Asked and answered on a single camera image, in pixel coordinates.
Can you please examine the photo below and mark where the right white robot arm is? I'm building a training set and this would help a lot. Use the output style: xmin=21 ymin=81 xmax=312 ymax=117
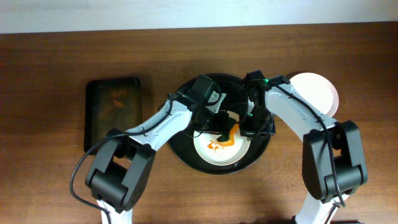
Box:
xmin=239 ymin=70 xmax=368 ymax=223

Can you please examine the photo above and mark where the rectangular black tray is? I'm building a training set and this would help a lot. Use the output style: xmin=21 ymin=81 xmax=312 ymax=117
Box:
xmin=84 ymin=77 xmax=142 ymax=151

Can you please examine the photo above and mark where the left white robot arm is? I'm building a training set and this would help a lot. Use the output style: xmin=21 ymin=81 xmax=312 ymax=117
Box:
xmin=85 ymin=75 xmax=234 ymax=223

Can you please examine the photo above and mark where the orange green scrub sponge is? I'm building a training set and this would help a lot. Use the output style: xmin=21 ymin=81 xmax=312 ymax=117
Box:
xmin=216 ymin=124 xmax=239 ymax=147

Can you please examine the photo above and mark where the white plate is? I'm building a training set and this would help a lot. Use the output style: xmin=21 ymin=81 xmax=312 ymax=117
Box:
xmin=193 ymin=124 xmax=250 ymax=166
xmin=290 ymin=72 xmax=340 ymax=117

